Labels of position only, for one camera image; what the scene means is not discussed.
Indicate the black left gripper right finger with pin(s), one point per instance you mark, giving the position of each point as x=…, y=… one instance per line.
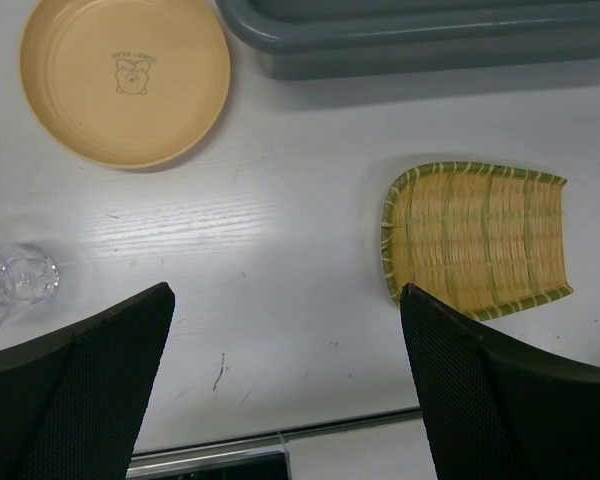
x=495, y=407

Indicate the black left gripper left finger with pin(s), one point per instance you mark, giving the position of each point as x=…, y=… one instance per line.
x=72, y=401

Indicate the clear plastic cup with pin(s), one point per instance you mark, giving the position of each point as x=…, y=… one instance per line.
x=28, y=277

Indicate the woven bamboo tray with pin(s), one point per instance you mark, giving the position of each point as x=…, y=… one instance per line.
x=485, y=239

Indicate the tan round plate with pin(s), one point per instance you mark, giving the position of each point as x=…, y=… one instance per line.
x=125, y=84

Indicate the grey plastic bin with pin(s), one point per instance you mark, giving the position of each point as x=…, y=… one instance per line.
x=302, y=40

